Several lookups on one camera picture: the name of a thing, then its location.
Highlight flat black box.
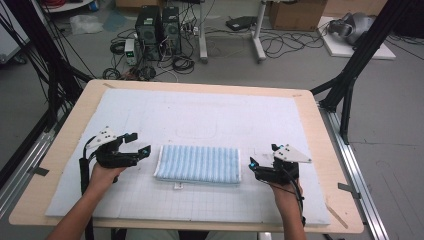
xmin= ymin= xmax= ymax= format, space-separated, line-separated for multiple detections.
xmin=225 ymin=15 xmax=259 ymax=32

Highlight black metal frame stand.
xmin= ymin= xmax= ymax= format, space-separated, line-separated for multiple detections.
xmin=309 ymin=0 xmax=415 ymax=146
xmin=0 ymin=0 xmax=95 ymax=132

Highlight white floor board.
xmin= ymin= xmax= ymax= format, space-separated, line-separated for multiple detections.
xmin=317 ymin=15 xmax=397 ymax=61

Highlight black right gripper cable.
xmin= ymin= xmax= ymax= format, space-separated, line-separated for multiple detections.
xmin=281 ymin=168 xmax=307 ymax=228

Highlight black tape strip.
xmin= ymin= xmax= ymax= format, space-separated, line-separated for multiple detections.
xmin=27 ymin=165 xmax=51 ymax=177
xmin=337 ymin=182 xmax=362 ymax=201

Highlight person's right hand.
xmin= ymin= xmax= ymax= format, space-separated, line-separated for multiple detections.
xmin=269 ymin=181 xmax=304 ymax=206

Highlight clear plastic bag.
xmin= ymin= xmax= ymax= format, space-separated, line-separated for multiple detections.
xmin=68 ymin=13 xmax=105 ymax=36

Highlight coiled black cable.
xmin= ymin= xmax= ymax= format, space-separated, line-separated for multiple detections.
xmin=171 ymin=54 xmax=196 ymax=76

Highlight grey rounded device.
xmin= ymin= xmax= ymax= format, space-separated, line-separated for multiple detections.
xmin=326 ymin=11 xmax=376 ymax=46

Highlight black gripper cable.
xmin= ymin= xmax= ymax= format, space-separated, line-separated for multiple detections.
xmin=78 ymin=135 xmax=98 ymax=240
xmin=281 ymin=168 xmax=307 ymax=228

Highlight large black computer tower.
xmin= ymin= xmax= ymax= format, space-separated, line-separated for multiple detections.
xmin=134 ymin=4 xmax=163 ymax=62

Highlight thin wooden stick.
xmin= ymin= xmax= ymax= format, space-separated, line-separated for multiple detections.
xmin=324 ymin=201 xmax=350 ymax=230

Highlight light blue striped towel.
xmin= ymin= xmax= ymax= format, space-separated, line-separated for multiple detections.
xmin=152 ymin=143 xmax=242 ymax=191

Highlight wooden table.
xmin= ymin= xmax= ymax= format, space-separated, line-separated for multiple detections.
xmin=8 ymin=78 xmax=365 ymax=234

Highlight person's left hand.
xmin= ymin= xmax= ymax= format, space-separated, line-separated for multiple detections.
xmin=89 ymin=162 xmax=127 ymax=194

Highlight white power supply unit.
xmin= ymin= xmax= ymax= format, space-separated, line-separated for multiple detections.
xmin=123 ymin=38 xmax=138 ymax=66

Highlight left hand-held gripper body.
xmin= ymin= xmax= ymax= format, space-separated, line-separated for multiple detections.
xmin=85 ymin=126 xmax=142 ymax=169

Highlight white grid mat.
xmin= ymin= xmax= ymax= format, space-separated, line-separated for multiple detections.
xmin=44 ymin=88 xmax=332 ymax=226

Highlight tangled black floor cables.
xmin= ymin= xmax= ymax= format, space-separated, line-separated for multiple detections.
xmin=259 ymin=28 xmax=322 ymax=60

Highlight wide tan cardboard box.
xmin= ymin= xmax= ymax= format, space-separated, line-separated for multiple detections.
xmin=322 ymin=0 xmax=390 ymax=18

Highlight slim black computer tower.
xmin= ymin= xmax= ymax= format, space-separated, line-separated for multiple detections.
xmin=161 ymin=5 xmax=183 ymax=56

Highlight white round table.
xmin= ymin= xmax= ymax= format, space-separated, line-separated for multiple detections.
xmin=39 ymin=0 xmax=95 ymax=14

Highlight large brown cardboard box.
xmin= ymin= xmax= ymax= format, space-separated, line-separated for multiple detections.
xmin=268 ymin=0 xmax=329 ymax=32

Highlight aluminium rail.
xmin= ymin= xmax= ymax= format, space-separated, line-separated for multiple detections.
xmin=0 ymin=109 xmax=69 ymax=219
xmin=318 ymin=102 xmax=391 ymax=240

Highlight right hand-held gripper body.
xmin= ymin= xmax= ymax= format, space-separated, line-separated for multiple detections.
xmin=254 ymin=143 xmax=313 ymax=186

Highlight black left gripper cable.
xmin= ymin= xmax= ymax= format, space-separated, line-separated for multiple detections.
xmin=78 ymin=135 xmax=98 ymax=240

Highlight white desk leg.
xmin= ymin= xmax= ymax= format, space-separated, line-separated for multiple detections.
xmin=250 ymin=0 xmax=268 ymax=64
xmin=197 ymin=0 xmax=210 ymax=64

